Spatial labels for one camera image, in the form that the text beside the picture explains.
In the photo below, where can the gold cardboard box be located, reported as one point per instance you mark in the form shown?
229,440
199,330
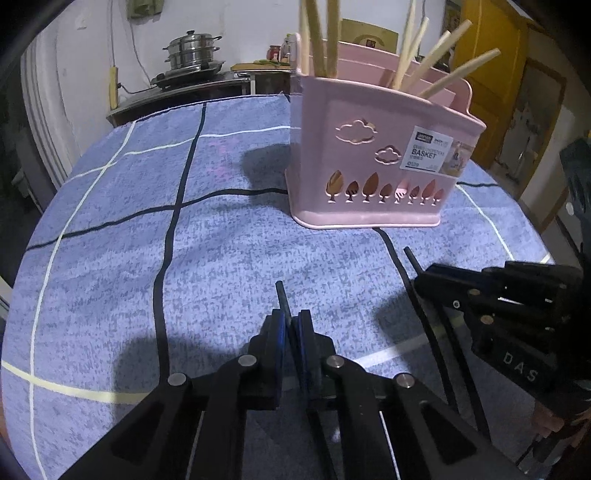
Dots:
369,34

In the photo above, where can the steel counter with stove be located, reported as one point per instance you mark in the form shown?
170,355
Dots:
152,101

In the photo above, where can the pink plastic utensil basket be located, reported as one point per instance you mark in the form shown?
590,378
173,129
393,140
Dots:
369,157

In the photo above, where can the wooden rolling pin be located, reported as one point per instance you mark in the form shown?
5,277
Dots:
113,87

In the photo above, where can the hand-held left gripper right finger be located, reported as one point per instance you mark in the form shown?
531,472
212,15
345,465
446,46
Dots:
303,344

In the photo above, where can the wooden cutting board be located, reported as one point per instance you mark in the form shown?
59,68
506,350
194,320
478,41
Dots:
258,66

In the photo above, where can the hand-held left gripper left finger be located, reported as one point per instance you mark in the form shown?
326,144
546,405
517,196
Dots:
277,344

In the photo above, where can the small red jar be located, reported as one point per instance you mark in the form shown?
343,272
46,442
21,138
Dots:
274,53

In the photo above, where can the yellow door frame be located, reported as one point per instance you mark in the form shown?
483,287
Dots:
554,83

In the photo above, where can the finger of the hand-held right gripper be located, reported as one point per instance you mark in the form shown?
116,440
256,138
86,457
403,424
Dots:
531,274
438,284

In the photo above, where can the stainless steel steamer pot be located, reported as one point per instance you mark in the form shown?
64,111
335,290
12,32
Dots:
191,50

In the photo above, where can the person's right hand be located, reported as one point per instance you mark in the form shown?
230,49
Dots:
551,420

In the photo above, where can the yellow wooden door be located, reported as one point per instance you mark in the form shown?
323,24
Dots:
494,69

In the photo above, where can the white window frame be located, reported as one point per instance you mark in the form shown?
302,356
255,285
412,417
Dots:
41,115

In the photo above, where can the green curtain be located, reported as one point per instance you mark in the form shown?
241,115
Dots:
145,7

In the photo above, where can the blue plaid tablecloth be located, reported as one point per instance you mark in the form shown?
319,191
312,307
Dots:
115,277

